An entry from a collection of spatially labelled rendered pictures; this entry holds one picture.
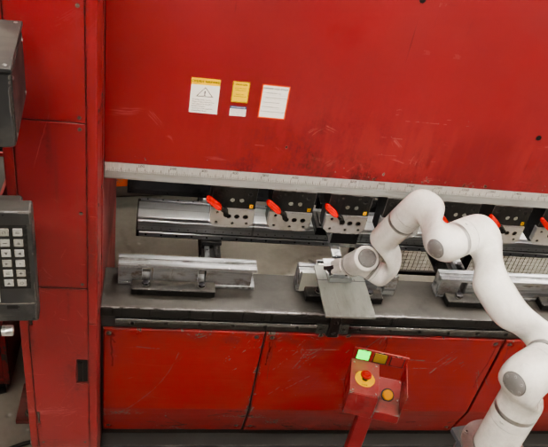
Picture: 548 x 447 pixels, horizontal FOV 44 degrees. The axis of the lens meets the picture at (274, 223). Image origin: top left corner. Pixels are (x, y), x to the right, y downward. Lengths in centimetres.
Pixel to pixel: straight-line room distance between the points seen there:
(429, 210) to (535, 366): 49
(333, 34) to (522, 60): 60
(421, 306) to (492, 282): 86
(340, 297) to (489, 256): 69
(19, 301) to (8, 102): 55
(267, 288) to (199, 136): 72
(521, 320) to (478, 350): 101
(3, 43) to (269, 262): 272
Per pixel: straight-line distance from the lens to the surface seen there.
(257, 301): 251
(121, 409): 287
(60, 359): 250
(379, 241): 209
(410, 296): 271
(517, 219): 260
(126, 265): 246
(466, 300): 275
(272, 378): 275
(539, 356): 185
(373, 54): 207
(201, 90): 205
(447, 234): 183
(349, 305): 239
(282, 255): 411
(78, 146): 192
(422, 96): 218
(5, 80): 151
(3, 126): 157
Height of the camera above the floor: 259
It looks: 37 degrees down
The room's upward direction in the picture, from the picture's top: 11 degrees clockwise
